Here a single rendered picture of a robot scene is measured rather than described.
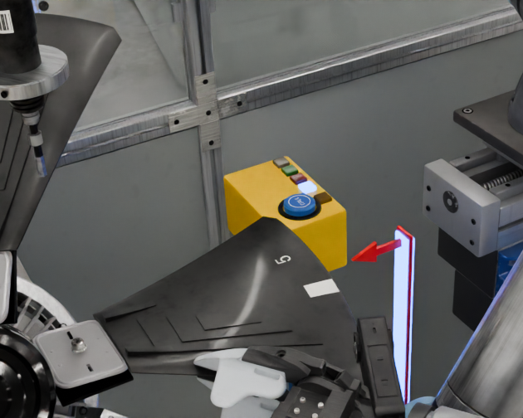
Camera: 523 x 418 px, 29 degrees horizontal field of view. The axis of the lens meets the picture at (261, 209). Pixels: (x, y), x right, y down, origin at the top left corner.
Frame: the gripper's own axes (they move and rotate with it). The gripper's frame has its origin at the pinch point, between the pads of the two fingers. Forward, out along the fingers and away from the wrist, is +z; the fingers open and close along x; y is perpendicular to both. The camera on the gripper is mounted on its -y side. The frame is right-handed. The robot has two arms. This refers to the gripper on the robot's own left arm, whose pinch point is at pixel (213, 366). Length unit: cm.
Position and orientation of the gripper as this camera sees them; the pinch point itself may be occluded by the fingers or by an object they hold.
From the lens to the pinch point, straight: 92.1
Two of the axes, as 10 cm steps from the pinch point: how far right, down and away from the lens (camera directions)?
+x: 1.0, 7.6, 6.4
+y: -4.2, 6.1, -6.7
